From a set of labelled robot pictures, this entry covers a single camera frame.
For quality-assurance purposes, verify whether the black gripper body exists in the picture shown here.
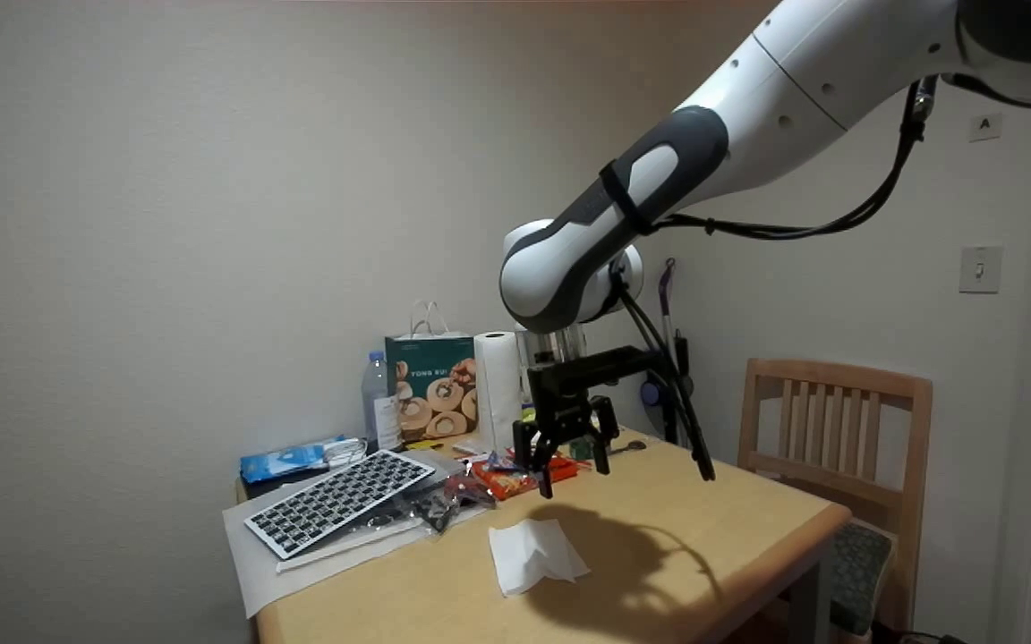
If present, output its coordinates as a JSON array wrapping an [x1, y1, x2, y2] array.
[[527, 361, 606, 449]]

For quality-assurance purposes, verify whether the white napkin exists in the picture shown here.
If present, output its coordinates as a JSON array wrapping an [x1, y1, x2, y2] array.
[[488, 514, 593, 598]]

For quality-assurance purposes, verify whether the red snack packet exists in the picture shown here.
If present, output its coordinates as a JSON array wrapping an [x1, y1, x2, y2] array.
[[466, 452, 582, 505]]

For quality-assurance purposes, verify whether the white paper towel roll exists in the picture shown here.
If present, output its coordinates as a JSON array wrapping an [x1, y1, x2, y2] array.
[[474, 328, 527, 454]]

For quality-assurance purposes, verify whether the dark crumpled wrapper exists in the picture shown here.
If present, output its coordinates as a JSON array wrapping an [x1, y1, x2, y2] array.
[[412, 476, 498, 536]]

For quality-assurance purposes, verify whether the clear plastic water bottle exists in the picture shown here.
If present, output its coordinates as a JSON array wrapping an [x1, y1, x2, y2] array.
[[363, 349, 406, 454]]

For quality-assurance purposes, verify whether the black white keyboard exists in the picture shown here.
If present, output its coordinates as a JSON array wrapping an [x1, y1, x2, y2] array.
[[242, 449, 440, 565]]

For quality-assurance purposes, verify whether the wooden chair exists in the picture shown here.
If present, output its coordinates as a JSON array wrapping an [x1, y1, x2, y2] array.
[[733, 356, 938, 638]]

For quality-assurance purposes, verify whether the blue tissue pack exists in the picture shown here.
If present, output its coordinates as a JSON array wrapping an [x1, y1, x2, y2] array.
[[237, 433, 367, 503]]

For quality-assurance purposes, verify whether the grey chair cushion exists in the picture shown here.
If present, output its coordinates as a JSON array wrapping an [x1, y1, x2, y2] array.
[[823, 514, 897, 638]]

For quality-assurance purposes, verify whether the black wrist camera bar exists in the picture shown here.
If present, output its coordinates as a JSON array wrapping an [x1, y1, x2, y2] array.
[[527, 344, 650, 399]]

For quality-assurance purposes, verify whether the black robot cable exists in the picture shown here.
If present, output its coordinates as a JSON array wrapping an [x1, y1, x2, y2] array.
[[600, 72, 1031, 483]]

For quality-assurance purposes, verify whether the black pole by wall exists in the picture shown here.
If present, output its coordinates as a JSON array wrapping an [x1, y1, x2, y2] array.
[[654, 254, 693, 445]]

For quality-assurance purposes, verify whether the white wall light switch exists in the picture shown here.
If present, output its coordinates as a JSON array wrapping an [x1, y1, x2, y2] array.
[[955, 245, 1005, 299]]

